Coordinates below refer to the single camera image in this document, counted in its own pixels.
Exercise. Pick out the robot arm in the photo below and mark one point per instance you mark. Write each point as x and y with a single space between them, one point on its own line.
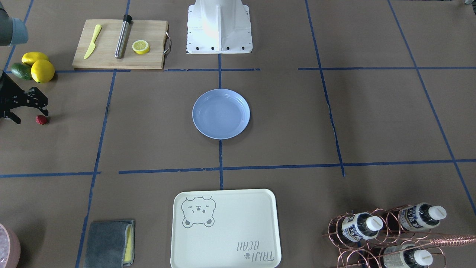
14 32

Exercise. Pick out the whole yellow lemon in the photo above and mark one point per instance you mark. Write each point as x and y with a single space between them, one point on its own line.
42 71

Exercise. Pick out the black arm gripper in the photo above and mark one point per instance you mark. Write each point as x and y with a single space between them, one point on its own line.
26 100

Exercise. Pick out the steel cylinder tool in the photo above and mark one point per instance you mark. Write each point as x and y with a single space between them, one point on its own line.
124 34

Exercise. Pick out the pink bowl with ice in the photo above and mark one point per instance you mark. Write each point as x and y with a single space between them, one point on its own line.
10 249

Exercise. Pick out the cream bear tray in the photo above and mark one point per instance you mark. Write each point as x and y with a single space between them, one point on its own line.
225 229

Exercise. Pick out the tea bottle back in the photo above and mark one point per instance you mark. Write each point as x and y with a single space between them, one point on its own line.
405 256

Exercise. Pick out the yellow plastic knife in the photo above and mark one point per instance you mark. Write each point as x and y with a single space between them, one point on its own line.
92 44

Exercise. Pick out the blue plate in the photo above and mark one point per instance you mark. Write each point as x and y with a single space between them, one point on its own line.
221 114

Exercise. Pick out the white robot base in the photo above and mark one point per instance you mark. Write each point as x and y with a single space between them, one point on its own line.
218 27

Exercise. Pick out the green avocado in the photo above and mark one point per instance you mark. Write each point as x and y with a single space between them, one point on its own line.
22 71

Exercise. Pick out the lemon half slice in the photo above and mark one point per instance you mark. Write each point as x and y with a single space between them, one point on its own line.
141 47

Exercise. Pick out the red strawberry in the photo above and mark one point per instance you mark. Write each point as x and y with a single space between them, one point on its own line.
41 119

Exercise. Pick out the tea bottle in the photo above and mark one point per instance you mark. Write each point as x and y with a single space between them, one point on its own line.
420 217
359 227
405 256

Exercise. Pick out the copper wire bottle rack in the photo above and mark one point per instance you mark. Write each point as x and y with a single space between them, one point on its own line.
368 253

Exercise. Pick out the grey folded cloth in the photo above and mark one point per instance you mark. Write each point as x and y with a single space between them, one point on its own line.
110 244

